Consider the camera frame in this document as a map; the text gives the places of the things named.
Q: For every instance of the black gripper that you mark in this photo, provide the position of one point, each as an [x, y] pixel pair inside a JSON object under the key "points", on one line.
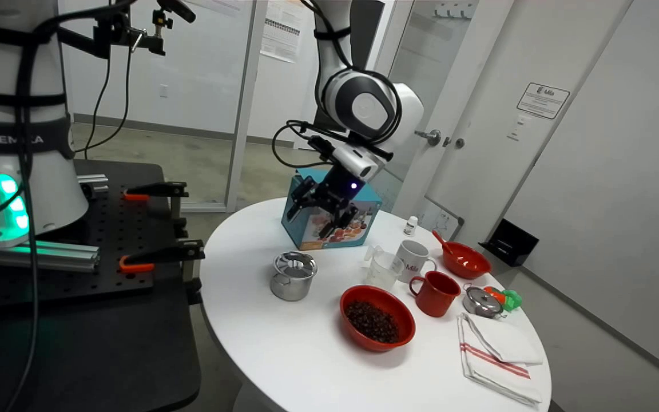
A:
{"points": [[332, 188]]}

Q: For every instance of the silver pot lid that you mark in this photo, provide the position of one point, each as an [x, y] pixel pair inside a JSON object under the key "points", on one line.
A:
{"points": [[297, 265]]}

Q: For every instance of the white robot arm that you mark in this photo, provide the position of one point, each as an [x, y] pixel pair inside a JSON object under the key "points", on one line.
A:
{"points": [[368, 120]]}

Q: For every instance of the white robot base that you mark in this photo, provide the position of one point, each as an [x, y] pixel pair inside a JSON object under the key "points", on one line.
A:
{"points": [[37, 177]]}

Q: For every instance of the silver pot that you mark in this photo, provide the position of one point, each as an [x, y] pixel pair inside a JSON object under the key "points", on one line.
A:
{"points": [[290, 289]]}

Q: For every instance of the teal cardboard box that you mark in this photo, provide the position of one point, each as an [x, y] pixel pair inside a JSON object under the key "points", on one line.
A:
{"points": [[307, 224]]}

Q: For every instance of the small white bottle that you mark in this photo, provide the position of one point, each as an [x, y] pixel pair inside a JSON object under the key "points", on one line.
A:
{"points": [[410, 226]]}

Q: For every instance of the white mug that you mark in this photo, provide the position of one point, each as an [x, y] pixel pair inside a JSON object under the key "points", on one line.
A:
{"points": [[410, 258]]}

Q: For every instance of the red bowl of coffee beans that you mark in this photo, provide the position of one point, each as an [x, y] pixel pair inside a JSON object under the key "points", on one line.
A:
{"points": [[377, 320]]}

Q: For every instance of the red mug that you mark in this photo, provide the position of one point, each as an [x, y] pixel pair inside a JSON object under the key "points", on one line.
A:
{"points": [[434, 292]]}

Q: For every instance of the red bowl with spoon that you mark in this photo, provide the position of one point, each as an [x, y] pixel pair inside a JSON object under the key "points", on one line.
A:
{"points": [[463, 260]]}

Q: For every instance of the black orange clamp lower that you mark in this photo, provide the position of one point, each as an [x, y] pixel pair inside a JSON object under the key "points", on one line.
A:
{"points": [[148, 262]]}

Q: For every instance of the black orange clamp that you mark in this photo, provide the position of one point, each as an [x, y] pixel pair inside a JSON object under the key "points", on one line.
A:
{"points": [[146, 194], [148, 262]]}

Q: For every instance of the small metal strainer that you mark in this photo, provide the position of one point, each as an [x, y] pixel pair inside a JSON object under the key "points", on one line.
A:
{"points": [[480, 303]]}

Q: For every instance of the black orange clamp upper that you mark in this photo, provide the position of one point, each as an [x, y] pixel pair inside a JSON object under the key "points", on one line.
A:
{"points": [[146, 194]]}

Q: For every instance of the black floor box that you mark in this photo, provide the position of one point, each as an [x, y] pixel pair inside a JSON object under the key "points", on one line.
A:
{"points": [[512, 244]]}

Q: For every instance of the green orange small item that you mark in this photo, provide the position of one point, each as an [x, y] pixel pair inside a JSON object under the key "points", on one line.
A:
{"points": [[507, 299]]}

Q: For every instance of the white red-striped cloth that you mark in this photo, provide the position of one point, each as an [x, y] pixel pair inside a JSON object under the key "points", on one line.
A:
{"points": [[499, 355]]}

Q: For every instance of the black perforated mounting table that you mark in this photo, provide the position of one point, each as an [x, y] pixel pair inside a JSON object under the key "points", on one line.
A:
{"points": [[101, 343]]}

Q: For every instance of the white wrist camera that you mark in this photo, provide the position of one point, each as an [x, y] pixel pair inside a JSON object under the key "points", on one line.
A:
{"points": [[355, 162]]}

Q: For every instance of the silver door handle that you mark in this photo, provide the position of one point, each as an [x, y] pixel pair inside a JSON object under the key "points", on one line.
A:
{"points": [[434, 139]]}

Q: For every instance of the white wall sign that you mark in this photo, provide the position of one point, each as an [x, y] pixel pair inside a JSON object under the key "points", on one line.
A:
{"points": [[544, 102]]}

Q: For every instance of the black camera on stand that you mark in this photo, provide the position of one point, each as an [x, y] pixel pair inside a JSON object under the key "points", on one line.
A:
{"points": [[122, 26]]}

